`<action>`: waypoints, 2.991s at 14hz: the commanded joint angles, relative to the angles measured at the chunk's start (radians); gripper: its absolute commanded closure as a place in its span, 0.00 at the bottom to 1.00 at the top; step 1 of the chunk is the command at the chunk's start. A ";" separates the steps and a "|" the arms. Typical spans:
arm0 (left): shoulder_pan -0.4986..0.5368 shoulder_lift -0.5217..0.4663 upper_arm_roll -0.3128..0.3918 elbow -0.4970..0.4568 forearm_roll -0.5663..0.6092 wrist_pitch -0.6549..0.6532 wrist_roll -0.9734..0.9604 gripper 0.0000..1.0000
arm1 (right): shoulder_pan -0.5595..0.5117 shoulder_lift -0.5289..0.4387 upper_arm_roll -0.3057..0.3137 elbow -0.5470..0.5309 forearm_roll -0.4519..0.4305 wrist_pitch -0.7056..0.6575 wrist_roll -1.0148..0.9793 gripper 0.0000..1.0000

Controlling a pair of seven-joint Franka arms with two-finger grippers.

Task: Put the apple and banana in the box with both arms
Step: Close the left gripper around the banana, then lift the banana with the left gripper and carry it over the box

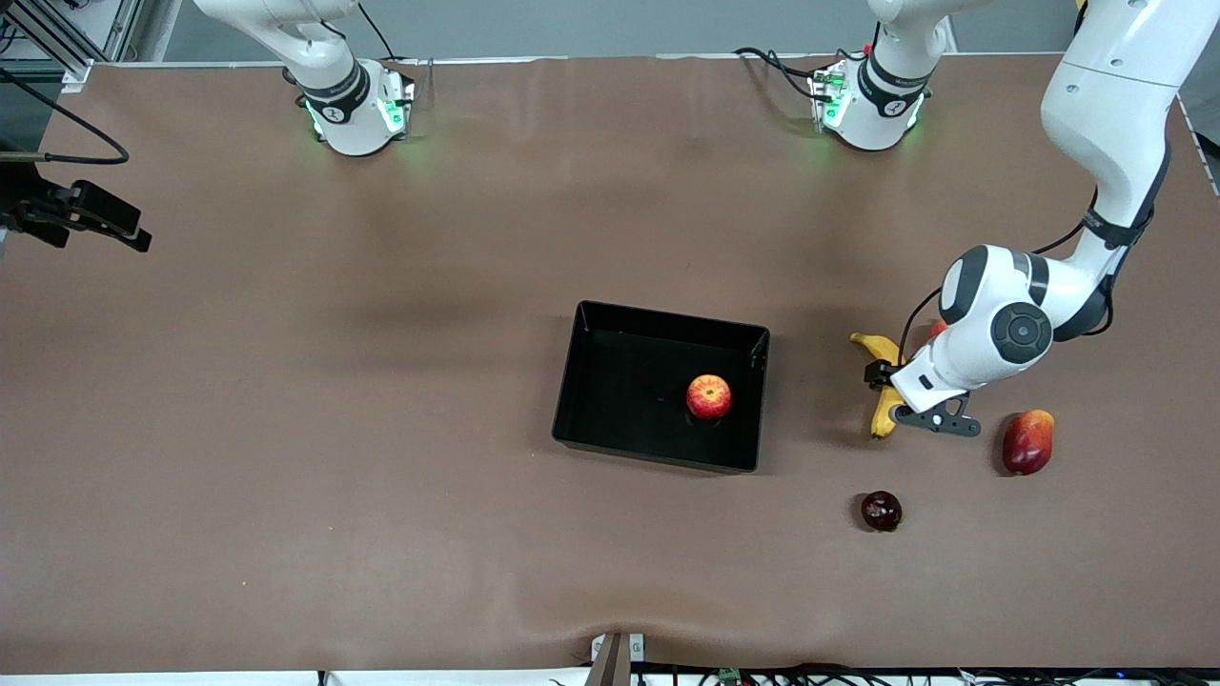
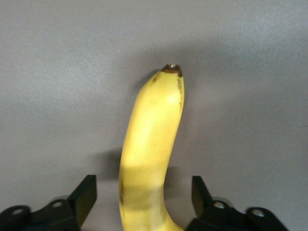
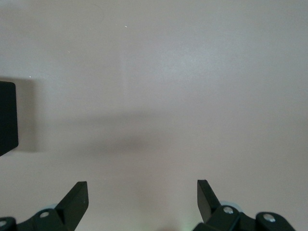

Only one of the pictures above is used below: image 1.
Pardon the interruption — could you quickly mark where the yellow banana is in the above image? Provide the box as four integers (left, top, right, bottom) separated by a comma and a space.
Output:
849, 332, 906, 441

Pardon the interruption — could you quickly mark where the red yellow apple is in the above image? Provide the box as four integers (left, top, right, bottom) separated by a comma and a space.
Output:
686, 373, 733, 421

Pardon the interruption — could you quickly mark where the black plastic box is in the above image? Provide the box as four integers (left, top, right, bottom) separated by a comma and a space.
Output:
552, 300, 770, 475

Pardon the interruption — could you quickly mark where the red yellow mango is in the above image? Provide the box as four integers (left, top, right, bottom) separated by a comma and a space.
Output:
1001, 410, 1056, 476

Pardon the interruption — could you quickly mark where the dark purple mangosteen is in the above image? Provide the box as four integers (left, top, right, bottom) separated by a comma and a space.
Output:
861, 491, 904, 533

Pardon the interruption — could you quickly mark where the brown table cover sheet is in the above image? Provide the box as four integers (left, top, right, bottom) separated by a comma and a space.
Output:
0, 52, 1220, 674

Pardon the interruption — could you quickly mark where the aluminium frame profile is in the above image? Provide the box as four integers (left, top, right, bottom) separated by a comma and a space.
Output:
0, 0, 144, 87

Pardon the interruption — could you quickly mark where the black right arm base cable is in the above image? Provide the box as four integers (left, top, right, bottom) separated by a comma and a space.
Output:
356, 0, 401, 64

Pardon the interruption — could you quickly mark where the black arm base cable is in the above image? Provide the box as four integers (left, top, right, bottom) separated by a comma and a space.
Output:
356, 0, 401, 64
732, 45, 823, 104

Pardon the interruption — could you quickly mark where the black left arm base cable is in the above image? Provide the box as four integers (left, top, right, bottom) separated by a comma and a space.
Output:
732, 45, 823, 104

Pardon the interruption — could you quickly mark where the metal bracket with brown post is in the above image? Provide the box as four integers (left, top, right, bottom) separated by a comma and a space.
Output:
588, 631, 647, 686

